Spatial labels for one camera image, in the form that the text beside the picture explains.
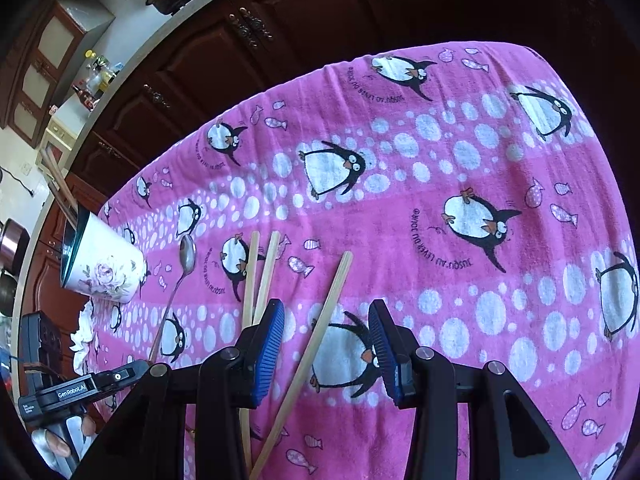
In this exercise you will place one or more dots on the grey stone countertop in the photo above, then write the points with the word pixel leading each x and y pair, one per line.
pixel 145 45

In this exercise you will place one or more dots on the wooden upper wall cabinets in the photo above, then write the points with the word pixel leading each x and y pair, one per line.
pixel 50 50

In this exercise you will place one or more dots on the cooking oil bottle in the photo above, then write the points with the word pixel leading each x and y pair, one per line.
pixel 110 75

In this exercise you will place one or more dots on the red label sauce bottle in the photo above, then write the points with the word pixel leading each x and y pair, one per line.
pixel 85 97

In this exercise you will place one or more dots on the dark wooden base cabinets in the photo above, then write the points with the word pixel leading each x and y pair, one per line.
pixel 300 20

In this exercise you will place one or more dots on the pale bamboo chopstick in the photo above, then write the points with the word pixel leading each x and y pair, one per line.
pixel 250 280
pixel 325 310
pixel 267 275

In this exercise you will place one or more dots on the crumpled white tissue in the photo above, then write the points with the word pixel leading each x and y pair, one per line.
pixel 82 355

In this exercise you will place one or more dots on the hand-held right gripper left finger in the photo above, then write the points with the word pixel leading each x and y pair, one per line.
pixel 267 355

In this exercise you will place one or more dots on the long metal spoon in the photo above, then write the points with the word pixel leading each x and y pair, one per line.
pixel 187 255

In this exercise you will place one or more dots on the person's left hand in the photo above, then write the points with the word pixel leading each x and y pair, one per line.
pixel 52 444

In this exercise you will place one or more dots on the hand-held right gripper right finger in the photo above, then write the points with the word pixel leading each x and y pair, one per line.
pixel 385 355

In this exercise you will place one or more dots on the pink penguin printed blanket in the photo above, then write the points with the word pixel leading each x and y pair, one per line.
pixel 400 200

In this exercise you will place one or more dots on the white floral utensil holder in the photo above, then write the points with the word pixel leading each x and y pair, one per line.
pixel 110 270

